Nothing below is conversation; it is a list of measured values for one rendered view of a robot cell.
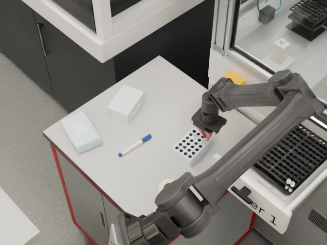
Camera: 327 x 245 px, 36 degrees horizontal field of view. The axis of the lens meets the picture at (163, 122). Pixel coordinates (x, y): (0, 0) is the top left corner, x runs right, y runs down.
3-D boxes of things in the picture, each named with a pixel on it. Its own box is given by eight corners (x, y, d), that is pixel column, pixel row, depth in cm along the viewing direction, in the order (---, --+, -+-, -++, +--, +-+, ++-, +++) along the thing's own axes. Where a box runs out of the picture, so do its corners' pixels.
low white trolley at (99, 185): (162, 328, 213) (160, 245, 155) (72, 231, 242) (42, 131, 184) (252, 240, 238) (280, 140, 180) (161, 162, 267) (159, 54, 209)
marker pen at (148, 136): (120, 158, 176) (120, 155, 174) (118, 155, 176) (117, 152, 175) (152, 138, 181) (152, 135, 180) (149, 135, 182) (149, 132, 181)
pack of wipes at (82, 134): (102, 144, 180) (101, 136, 176) (77, 155, 176) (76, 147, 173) (84, 116, 188) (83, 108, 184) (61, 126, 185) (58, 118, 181)
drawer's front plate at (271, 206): (282, 235, 150) (289, 216, 142) (209, 176, 164) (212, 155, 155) (285, 231, 151) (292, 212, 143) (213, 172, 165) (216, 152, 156)
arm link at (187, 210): (146, 224, 105) (163, 242, 106) (185, 200, 101) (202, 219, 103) (154, 201, 113) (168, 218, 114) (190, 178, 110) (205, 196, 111)
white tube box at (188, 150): (190, 167, 173) (190, 161, 170) (171, 154, 176) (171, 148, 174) (212, 145, 179) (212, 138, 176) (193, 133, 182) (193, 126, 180)
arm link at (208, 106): (198, 96, 158) (214, 104, 156) (210, 83, 162) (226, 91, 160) (197, 111, 164) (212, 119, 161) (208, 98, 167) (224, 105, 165)
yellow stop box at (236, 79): (234, 101, 182) (236, 87, 176) (219, 90, 185) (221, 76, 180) (244, 94, 184) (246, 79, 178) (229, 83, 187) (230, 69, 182)
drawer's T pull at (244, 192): (249, 205, 147) (250, 202, 146) (230, 189, 151) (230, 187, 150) (257, 198, 149) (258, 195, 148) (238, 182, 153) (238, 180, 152)
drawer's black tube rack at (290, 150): (288, 200, 156) (292, 188, 151) (244, 166, 164) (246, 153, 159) (330, 159, 166) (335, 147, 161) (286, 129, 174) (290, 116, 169)
